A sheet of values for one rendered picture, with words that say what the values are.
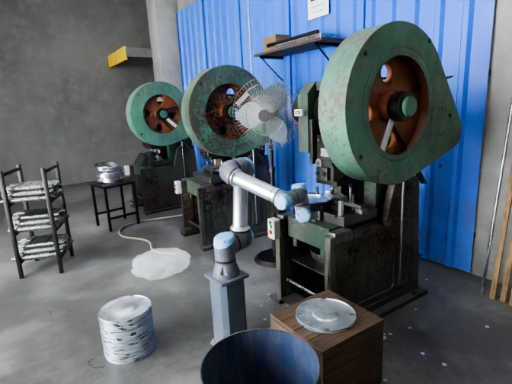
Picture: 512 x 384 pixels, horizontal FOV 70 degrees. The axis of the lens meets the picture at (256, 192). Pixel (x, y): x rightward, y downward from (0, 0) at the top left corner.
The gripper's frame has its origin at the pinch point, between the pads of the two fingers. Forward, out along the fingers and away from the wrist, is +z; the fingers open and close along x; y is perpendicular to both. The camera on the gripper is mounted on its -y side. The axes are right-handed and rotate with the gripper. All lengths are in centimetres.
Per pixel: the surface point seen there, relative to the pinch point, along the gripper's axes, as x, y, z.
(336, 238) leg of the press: 19.5, -17.4, -6.1
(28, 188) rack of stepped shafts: -5, 230, 83
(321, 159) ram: -23.5, -12.5, 23.9
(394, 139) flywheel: -34, -51, 0
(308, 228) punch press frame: 18.9, -3.2, 14.3
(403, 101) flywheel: -53, -49, -19
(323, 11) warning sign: -161, -32, 179
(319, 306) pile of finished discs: 47, -5, -34
